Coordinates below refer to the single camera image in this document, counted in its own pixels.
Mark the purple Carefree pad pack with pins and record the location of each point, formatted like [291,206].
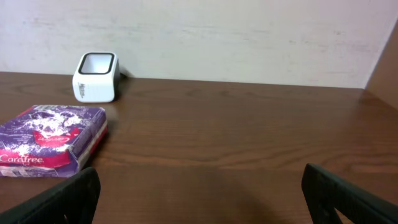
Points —
[51,140]

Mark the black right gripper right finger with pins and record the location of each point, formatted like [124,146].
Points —
[326,194]

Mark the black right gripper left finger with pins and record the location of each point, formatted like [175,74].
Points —
[72,201]

